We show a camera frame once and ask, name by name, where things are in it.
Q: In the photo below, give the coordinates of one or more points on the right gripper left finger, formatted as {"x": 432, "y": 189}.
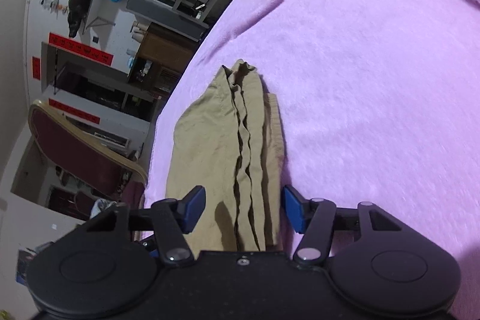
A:
{"x": 190, "y": 208}

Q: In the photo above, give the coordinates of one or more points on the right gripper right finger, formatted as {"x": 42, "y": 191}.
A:
{"x": 297, "y": 209}

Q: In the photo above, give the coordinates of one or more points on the khaki shorts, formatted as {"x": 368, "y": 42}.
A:
{"x": 230, "y": 142}

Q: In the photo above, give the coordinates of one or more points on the brown wooden cabinet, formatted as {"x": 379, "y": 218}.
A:
{"x": 161, "y": 60}

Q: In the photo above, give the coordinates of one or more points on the pink fleece blanket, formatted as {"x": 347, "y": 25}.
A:
{"x": 379, "y": 101}

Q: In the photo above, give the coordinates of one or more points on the left grey tower speaker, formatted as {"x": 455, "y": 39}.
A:
{"x": 164, "y": 15}

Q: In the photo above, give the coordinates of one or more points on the maroon chair with gold frame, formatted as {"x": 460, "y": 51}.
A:
{"x": 114, "y": 176}

